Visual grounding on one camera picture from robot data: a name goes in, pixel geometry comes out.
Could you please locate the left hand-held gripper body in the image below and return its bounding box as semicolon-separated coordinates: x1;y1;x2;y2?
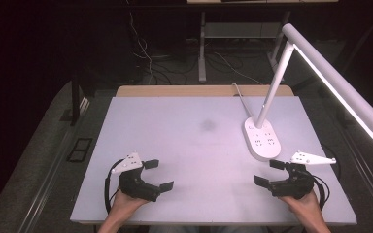
111;152;161;203

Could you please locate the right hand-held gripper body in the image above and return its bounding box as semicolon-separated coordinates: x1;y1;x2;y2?
268;150;337;200

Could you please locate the person's right hand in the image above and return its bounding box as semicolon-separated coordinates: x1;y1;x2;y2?
278;190;324;224

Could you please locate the person's left hand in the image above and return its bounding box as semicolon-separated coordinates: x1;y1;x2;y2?
108;189;150;224

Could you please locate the white desk lamp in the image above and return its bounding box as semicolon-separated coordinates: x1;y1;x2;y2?
243;22;373;162

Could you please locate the white table mat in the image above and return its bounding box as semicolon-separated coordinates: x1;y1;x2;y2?
70;95;358;226

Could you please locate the dark metal stand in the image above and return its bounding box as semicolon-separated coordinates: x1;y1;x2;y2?
70;76;91;126

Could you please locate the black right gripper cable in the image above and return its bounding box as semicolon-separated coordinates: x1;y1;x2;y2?
310;174;331;212

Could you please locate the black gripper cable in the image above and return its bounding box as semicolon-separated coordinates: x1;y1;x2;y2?
310;174;331;212
103;159;124;215

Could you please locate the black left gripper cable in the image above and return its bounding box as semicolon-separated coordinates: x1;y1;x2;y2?
103;159;124;215

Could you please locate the black rectangular floor frame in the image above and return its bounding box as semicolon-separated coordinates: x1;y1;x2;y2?
66;137;93;163

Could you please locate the white lamp cable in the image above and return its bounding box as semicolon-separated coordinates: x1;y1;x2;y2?
231;83;255;119

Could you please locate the white floor cable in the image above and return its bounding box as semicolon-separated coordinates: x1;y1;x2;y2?
127;11;154;85

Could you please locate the white metal desk frame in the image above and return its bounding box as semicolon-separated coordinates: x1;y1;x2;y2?
197;11;293;84

